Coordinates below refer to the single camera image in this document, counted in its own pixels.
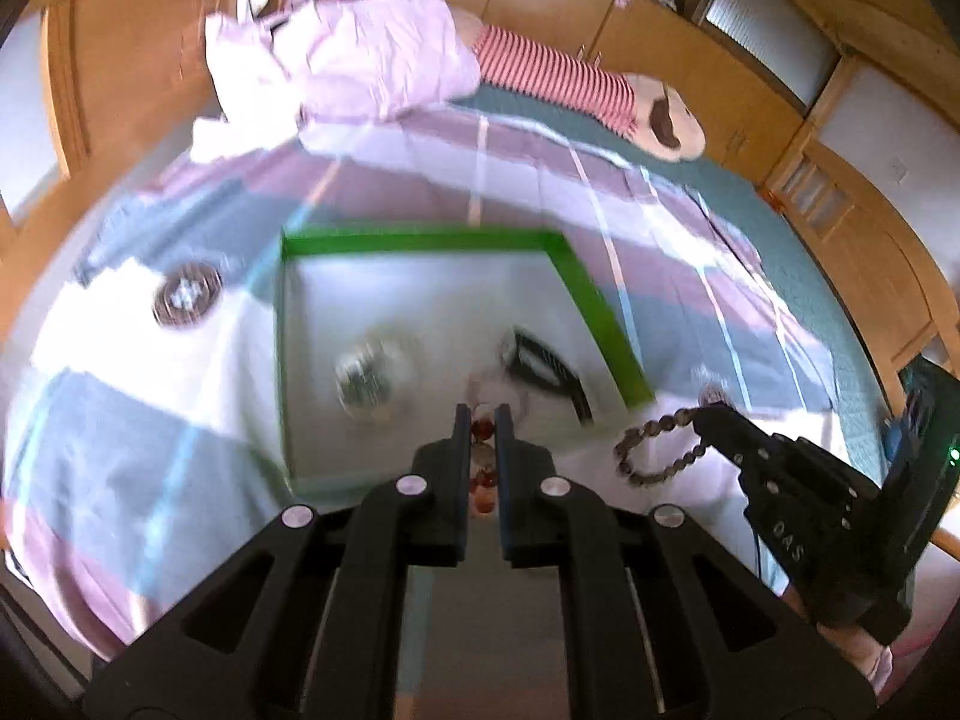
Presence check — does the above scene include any wooden wardrobe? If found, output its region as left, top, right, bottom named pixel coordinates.
left=448, top=0, right=958, bottom=410

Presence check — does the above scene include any silver crystal bracelet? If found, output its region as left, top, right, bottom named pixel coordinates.
left=332, top=331, right=422, bottom=425

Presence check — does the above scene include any black wrist watch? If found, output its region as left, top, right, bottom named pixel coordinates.
left=500, top=327, right=594, bottom=424

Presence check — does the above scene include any green cardboard box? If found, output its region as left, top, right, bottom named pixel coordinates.
left=275, top=226, right=652, bottom=494

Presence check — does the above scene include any patchwork bed sheet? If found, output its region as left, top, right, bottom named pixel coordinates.
left=3, top=88, right=884, bottom=660

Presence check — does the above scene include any pink crumpled blanket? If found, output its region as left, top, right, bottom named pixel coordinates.
left=190, top=0, right=483, bottom=164

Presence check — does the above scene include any red bead bracelet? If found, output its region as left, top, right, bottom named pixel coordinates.
left=465, top=374, right=506, bottom=520

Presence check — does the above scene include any striped plush toy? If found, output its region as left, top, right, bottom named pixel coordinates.
left=452, top=8, right=706, bottom=163

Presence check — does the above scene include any brown bead bracelet with charm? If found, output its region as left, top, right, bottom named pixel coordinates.
left=611, top=382, right=734, bottom=490

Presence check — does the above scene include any wooden bed frame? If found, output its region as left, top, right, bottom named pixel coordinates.
left=2, top=0, right=239, bottom=327

